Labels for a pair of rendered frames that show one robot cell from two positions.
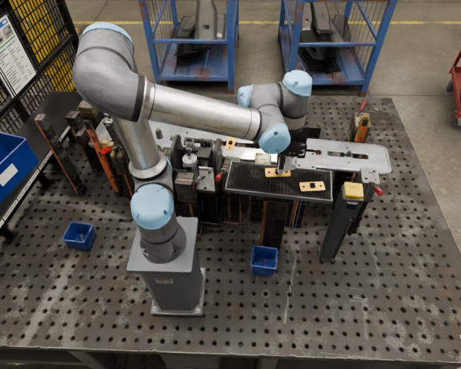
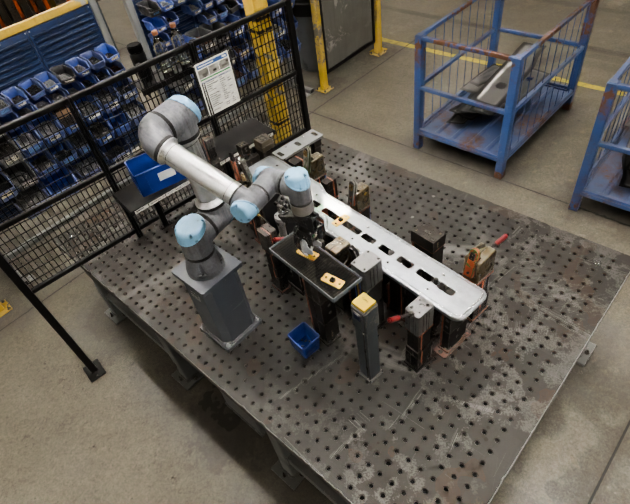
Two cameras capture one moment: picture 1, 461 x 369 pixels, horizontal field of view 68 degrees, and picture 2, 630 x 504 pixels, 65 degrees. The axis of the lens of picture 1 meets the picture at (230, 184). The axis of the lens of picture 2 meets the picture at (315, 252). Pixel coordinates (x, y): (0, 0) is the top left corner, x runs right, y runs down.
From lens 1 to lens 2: 1.16 m
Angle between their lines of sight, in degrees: 31
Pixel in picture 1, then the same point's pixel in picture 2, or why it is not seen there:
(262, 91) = (266, 174)
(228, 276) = (273, 337)
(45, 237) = not seen: hidden behind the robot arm
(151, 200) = (189, 225)
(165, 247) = (193, 266)
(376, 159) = (459, 301)
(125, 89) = (151, 142)
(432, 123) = not seen: outside the picture
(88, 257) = not seen: hidden behind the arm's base
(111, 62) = (154, 124)
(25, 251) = (167, 239)
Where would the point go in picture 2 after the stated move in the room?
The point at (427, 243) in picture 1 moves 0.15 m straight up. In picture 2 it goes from (484, 429) to (489, 410)
